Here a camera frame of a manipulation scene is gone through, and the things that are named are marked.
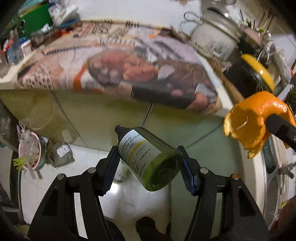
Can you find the wooden cutting board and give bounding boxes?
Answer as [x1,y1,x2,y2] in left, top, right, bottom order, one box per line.
[207,59,244,104]

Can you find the pink trash bin with bag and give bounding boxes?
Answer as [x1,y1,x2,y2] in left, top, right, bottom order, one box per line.
[16,122,47,171]

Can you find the person's right hand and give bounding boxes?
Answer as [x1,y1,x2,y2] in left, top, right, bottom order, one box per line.
[276,196,296,232]

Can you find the white rice cooker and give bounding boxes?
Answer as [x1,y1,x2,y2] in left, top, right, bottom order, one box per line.
[191,7,240,61]

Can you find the green box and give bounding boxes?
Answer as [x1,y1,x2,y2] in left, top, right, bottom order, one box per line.
[18,2,53,38]

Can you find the grey bag on floor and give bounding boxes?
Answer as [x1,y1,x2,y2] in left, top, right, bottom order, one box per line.
[46,140,75,168]

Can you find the printed newspaper table cloth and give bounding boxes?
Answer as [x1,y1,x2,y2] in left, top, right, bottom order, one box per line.
[13,22,222,114]

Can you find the green pump bottle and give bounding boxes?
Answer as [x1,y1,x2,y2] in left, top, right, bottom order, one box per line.
[115,125,183,192]

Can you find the black pot yellow lid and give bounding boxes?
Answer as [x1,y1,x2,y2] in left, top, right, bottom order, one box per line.
[223,54,275,98]

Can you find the orange peel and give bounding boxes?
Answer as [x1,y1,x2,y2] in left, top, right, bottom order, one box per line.
[223,91,295,159]

